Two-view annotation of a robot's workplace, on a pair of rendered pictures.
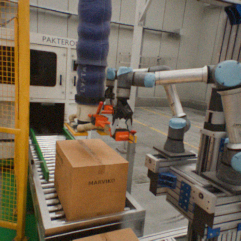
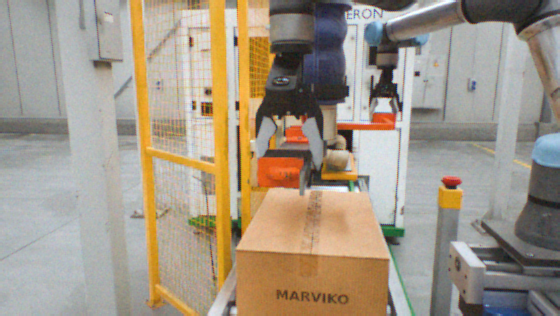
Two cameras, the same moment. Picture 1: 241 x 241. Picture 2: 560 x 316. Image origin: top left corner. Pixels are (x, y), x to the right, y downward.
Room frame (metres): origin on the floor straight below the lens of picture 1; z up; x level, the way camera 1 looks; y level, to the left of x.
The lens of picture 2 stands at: (0.74, -0.35, 1.39)
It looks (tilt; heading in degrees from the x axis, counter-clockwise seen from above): 11 degrees down; 33
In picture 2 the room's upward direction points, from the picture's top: straight up
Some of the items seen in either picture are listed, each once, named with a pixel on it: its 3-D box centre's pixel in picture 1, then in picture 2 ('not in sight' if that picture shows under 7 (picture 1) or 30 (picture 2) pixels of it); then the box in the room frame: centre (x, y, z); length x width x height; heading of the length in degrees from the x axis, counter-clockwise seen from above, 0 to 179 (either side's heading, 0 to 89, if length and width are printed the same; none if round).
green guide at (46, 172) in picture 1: (34, 148); not in sight; (2.77, 0.96, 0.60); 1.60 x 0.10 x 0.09; 25
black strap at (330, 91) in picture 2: (90, 98); (311, 91); (1.83, 0.23, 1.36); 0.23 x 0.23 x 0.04
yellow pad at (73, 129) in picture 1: (76, 126); not in sight; (1.79, 0.32, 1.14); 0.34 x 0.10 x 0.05; 24
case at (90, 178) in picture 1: (87, 174); (313, 269); (1.84, 0.21, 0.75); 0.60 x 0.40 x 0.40; 25
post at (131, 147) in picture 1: (127, 184); (439, 311); (2.24, -0.14, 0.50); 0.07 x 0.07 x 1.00; 25
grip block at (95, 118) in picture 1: (99, 120); (303, 138); (1.60, 0.13, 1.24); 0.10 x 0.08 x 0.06; 114
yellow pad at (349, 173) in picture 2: (100, 126); (338, 159); (1.87, 0.15, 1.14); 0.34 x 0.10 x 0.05; 24
